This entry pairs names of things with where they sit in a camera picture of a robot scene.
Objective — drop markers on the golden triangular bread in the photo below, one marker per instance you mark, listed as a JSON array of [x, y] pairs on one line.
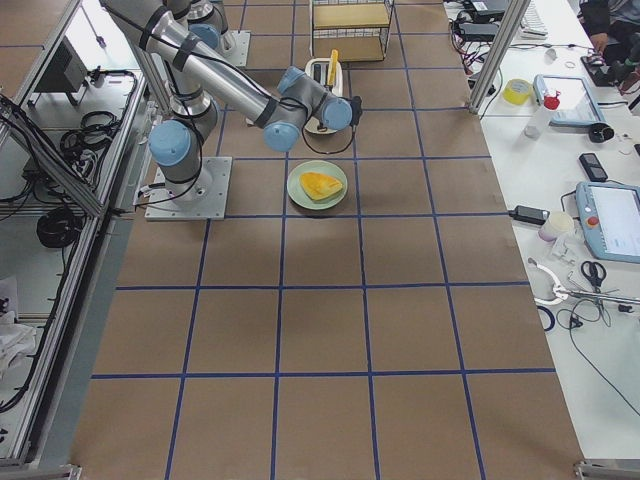
[[319, 186]]

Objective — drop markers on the light green plate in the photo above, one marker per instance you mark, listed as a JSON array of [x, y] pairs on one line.
[[297, 194]]

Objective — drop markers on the toast bread slice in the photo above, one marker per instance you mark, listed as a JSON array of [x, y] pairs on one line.
[[332, 68]]

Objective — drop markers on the black power brick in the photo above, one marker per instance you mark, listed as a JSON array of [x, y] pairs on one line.
[[529, 215]]

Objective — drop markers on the white plastic cup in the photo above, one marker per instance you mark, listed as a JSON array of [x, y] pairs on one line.
[[556, 224]]

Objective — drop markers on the yellow tape roll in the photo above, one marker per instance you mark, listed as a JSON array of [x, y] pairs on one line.
[[517, 91]]

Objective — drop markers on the white bottle red cap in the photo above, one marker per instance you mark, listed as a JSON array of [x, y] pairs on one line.
[[541, 119]]

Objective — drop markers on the black scissors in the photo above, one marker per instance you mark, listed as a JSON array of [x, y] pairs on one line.
[[595, 273]]

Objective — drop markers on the teach pendant far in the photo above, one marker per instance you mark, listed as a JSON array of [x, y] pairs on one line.
[[577, 105]]

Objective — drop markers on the teach pendant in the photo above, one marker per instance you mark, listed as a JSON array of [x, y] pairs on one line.
[[608, 214], [577, 105]]

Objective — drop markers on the teach pendant near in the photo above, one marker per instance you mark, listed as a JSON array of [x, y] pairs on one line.
[[608, 214]]

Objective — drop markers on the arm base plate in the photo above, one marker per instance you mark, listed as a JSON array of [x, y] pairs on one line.
[[207, 199], [237, 47]]

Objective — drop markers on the aluminium frame post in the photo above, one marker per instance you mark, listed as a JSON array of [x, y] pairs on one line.
[[507, 30]]

